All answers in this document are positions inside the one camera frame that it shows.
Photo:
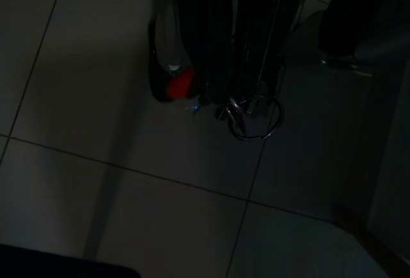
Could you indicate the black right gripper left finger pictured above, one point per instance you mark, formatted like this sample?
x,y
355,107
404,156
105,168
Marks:
x,y
208,34

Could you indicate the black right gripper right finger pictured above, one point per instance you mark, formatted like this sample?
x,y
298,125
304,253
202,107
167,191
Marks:
x,y
259,34

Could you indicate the grey robot right leg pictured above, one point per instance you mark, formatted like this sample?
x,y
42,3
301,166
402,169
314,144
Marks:
x,y
352,25

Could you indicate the key bunch with red tag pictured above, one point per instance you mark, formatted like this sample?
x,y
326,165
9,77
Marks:
x,y
181,81

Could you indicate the dark floor mat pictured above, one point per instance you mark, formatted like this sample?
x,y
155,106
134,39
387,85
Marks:
x,y
48,265

